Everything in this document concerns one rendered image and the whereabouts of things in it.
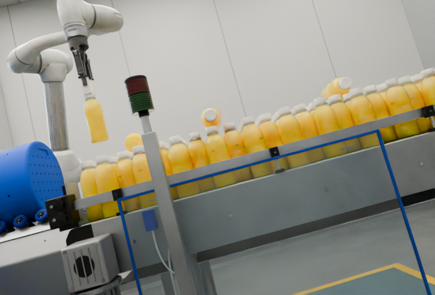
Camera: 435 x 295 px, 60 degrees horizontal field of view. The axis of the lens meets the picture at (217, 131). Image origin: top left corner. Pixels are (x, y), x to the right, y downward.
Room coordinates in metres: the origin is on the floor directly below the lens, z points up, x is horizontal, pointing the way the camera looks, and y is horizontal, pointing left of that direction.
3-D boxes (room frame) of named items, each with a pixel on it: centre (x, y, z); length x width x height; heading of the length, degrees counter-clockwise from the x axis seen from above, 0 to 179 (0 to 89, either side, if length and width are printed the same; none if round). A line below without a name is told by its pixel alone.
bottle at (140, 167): (1.22, 0.26, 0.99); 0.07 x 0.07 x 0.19
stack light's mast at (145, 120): (1.01, 0.18, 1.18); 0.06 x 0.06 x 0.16
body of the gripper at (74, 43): (1.46, 0.45, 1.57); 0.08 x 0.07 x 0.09; 1
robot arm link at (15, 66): (1.84, 0.88, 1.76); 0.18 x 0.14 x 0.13; 50
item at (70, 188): (1.37, 0.57, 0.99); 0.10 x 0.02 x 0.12; 1
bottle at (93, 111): (1.46, 0.46, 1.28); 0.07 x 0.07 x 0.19
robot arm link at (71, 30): (1.46, 0.45, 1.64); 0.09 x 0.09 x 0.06
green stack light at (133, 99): (1.01, 0.18, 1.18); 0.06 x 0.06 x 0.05
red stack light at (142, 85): (1.01, 0.18, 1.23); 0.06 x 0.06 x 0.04
